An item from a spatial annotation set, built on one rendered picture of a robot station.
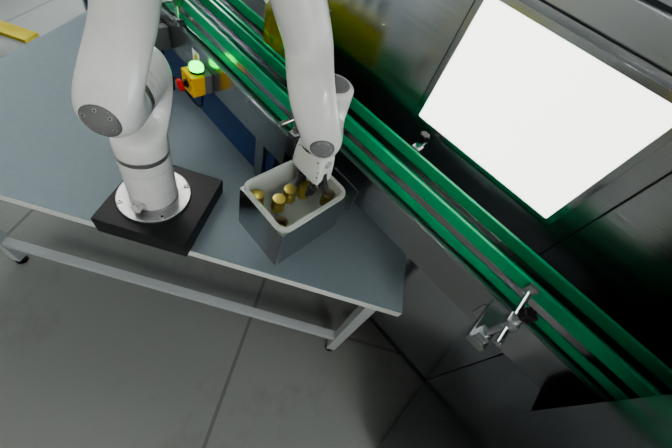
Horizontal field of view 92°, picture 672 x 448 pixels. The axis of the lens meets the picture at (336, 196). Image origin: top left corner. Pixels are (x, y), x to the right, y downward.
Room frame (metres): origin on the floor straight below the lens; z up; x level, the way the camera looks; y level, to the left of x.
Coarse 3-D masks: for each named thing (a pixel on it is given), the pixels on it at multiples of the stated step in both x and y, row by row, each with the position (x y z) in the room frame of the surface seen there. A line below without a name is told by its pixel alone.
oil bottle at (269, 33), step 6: (270, 6) 0.89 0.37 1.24; (270, 12) 0.89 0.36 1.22; (264, 18) 0.90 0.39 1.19; (270, 18) 0.88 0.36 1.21; (264, 24) 0.90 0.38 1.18; (270, 24) 0.88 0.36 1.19; (276, 24) 0.88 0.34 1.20; (264, 30) 0.90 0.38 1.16; (270, 30) 0.88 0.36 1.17; (264, 36) 0.89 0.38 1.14; (270, 36) 0.88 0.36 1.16; (270, 42) 0.88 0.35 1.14
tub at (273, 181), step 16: (256, 176) 0.50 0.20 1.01; (272, 176) 0.53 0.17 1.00; (288, 176) 0.58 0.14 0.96; (272, 192) 0.52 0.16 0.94; (320, 192) 0.59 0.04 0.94; (336, 192) 0.57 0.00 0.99; (288, 208) 0.49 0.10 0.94; (304, 208) 0.52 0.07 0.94; (320, 208) 0.48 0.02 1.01; (272, 224) 0.39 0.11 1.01; (288, 224) 0.45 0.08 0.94
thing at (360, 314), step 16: (0, 240) 0.31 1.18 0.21; (16, 240) 0.34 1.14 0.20; (16, 256) 0.31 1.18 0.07; (48, 256) 0.33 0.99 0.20; (64, 256) 0.35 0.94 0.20; (96, 272) 0.35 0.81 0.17; (112, 272) 0.37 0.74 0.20; (128, 272) 0.39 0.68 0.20; (160, 288) 0.38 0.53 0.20; (176, 288) 0.41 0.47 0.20; (208, 304) 0.41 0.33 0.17; (224, 304) 0.42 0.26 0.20; (240, 304) 0.45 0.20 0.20; (272, 320) 0.44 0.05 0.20; (288, 320) 0.46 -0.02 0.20; (352, 320) 0.47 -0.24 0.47; (320, 336) 0.46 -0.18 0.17; (336, 336) 0.47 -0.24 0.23
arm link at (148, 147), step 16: (160, 64) 0.52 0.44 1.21; (160, 80) 0.49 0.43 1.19; (160, 96) 0.48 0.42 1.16; (160, 112) 0.49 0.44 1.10; (144, 128) 0.45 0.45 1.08; (160, 128) 0.47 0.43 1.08; (112, 144) 0.40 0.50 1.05; (128, 144) 0.40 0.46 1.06; (144, 144) 0.42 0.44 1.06; (160, 144) 0.44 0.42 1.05; (128, 160) 0.39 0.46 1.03; (144, 160) 0.40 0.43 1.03; (160, 160) 0.43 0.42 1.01
